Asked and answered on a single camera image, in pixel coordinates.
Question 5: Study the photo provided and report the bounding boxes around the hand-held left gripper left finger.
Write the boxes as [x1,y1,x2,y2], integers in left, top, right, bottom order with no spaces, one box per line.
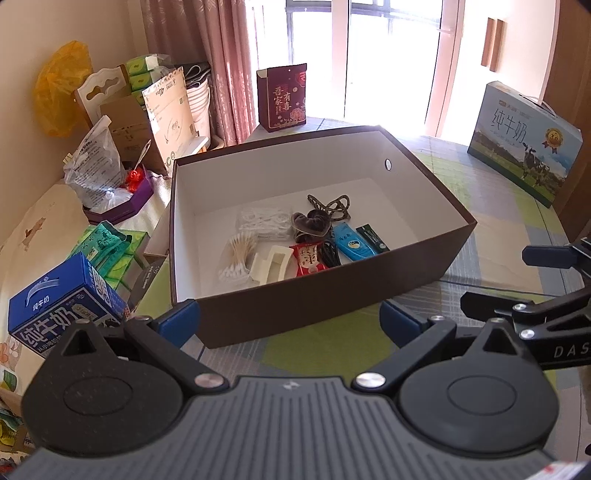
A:
[62,299,230,394]

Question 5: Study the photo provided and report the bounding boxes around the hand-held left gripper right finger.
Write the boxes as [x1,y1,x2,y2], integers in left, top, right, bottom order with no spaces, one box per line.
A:
[352,299,532,394]

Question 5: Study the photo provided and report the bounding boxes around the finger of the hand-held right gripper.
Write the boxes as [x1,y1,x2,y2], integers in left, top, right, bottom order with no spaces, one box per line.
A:
[461,288,591,370]
[522,237,591,278]

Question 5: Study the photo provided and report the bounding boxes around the brown storage box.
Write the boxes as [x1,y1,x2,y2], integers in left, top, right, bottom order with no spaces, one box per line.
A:
[168,126,477,349]

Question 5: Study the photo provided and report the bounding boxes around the dark green lip balm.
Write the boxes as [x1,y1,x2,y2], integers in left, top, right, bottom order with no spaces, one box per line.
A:
[355,224,391,254]

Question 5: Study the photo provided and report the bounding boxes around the bag of cotton swabs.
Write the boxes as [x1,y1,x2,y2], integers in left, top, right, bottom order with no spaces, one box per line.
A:
[218,232,259,284]

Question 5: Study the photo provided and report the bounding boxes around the blue cream tube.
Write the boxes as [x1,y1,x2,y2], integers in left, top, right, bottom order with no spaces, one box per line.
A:
[331,223,369,260]

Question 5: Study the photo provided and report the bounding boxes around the black cable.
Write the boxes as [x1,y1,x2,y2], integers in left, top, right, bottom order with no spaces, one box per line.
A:
[318,240,343,268]

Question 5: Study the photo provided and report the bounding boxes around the cream hair claw clip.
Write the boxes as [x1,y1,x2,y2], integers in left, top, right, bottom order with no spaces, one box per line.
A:
[249,244,295,284]

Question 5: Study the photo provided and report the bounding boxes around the red snack packet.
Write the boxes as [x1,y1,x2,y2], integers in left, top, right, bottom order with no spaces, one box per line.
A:
[289,241,324,278]

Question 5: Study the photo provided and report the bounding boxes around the clear box of floss picks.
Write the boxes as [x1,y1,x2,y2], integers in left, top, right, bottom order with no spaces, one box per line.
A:
[237,206,294,240]

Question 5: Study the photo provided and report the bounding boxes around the brown braided hair band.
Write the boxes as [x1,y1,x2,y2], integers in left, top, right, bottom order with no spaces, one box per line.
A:
[307,194,352,222]

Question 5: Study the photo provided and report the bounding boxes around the brown velvet scrunchie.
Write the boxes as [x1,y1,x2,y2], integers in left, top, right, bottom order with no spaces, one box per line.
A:
[292,209,332,243]

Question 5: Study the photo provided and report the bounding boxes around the dark grey flat packet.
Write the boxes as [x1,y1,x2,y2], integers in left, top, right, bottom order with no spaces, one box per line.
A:
[127,258,174,315]

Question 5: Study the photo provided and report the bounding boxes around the brown open cardboard box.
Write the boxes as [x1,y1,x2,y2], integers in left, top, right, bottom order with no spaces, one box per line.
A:
[143,210,172,259]

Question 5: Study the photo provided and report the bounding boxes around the green tea packets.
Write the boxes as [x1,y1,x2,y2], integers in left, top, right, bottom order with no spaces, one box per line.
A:
[69,220,151,291]

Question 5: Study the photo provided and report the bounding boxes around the white lace cloth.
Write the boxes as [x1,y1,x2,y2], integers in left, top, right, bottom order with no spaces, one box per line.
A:
[139,173,174,241]

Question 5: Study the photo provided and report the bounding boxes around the blue milk carton box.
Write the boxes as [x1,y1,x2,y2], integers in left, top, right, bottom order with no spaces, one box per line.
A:
[8,252,129,361]

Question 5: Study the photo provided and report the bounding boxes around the cow print milk gift box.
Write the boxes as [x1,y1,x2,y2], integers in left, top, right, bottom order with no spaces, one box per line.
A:
[467,80,583,208]

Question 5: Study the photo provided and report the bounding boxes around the purple octagonal box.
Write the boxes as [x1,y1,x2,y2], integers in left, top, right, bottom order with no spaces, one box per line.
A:
[82,166,154,225]

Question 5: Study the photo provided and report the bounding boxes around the clear plastic bag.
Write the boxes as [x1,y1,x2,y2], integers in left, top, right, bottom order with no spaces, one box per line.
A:
[64,115,125,210]

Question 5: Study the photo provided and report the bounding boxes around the printed cardboard sheet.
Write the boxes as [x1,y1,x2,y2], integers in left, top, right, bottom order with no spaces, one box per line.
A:
[141,67,195,174]

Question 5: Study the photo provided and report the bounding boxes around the wooden door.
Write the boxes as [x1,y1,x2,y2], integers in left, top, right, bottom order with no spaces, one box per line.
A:
[545,0,591,139]

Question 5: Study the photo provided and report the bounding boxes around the stack of white buckets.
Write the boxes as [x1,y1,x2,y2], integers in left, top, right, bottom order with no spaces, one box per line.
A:
[182,62,213,139]

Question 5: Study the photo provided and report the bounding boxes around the dark red gift bag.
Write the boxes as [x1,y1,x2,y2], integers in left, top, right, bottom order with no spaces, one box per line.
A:
[256,63,308,134]

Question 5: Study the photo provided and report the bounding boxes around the green tissue packs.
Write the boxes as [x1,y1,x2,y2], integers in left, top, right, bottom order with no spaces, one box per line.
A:
[124,54,174,109]

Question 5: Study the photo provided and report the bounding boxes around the glass balcony door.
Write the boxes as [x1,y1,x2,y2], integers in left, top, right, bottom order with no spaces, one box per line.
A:
[245,0,462,134]

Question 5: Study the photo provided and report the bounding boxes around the yellow plastic bag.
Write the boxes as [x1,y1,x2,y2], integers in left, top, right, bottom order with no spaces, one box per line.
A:
[31,41,94,138]

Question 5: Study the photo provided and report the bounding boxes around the pink curtain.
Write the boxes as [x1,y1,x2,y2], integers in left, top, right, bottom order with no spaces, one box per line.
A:
[139,0,296,148]

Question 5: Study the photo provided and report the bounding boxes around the cardboard box with white handle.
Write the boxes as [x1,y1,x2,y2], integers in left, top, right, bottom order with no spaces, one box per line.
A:
[75,65,160,167]

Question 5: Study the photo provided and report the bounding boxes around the wooden wall strips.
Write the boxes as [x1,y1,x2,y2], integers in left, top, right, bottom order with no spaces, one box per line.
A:
[482,17,506,72]

